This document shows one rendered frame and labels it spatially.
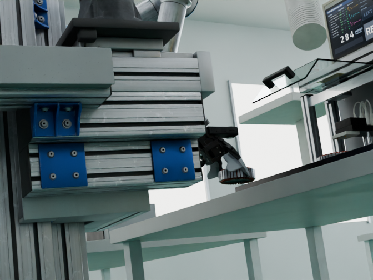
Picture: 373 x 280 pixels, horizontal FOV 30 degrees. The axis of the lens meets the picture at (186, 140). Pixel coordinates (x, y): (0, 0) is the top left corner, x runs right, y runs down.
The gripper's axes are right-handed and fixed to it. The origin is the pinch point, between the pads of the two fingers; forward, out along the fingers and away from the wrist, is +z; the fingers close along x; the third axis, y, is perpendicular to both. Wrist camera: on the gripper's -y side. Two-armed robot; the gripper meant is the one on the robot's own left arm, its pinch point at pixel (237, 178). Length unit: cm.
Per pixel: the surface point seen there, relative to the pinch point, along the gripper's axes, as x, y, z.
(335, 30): 23, -44, -22
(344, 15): 28, -46, -24
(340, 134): 28.5, -18.1, 2.9
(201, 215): -5.1, 14.7, 3.2
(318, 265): -62, -57, 65
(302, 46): -63, -118, -16
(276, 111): -49, -70, -1
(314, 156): 9.6, -22.4, 7.9
